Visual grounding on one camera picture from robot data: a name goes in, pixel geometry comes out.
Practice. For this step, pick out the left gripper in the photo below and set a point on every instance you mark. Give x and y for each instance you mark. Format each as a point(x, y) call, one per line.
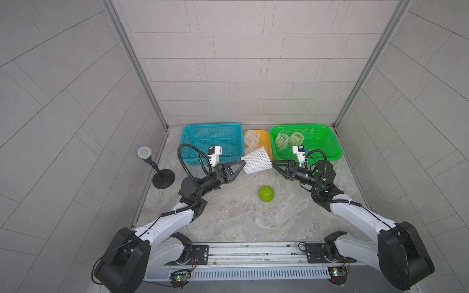
point(220, 176)

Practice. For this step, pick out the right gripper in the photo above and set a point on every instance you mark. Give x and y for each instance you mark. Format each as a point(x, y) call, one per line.
point(294, 169)

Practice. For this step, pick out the white foam net sleeve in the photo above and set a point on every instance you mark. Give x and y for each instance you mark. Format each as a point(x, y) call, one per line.
point(257, 161)
point(281, 141)
point(289, 144)

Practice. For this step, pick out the green custard apple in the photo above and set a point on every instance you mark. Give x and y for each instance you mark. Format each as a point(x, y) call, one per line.
point(281, 142)
point(266, 194)

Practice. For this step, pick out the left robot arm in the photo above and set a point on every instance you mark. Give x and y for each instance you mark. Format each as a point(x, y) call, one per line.
point(134, 254)

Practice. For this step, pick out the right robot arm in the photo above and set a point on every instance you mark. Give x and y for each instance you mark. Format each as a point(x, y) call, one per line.
point(395, 249)

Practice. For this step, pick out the white foam nets pile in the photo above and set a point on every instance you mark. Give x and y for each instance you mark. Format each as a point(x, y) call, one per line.
point(251, 140)

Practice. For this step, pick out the yellow plastic tub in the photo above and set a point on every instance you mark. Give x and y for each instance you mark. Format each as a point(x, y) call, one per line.
point(265, 141)

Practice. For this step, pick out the green plastic basket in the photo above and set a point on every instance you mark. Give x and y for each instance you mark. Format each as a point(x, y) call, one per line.
point(315, 137)

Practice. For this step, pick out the teal plastic basket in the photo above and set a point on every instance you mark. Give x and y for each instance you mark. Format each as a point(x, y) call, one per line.
point(229, 136)

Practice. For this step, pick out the microphone on black stand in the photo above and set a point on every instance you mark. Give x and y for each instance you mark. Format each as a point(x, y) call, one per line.
point(162, 179)

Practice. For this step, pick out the right circuit board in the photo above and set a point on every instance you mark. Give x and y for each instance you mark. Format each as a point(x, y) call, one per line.
point(338, 275)

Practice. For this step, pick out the circuit board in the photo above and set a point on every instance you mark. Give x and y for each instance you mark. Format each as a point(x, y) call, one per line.
point(338, 275)
point(180, 278)

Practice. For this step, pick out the left circuit board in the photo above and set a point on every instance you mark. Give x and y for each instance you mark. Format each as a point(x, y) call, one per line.
point(180, 278)

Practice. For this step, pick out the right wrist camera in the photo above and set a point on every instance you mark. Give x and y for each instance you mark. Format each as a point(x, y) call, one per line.
point(299, 151)

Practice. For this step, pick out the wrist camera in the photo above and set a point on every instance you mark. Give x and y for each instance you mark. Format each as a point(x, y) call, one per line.
point(214, 154)
point(299, 151)

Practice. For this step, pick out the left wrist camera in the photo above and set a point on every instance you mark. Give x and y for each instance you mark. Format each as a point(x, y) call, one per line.
point(214, 154)

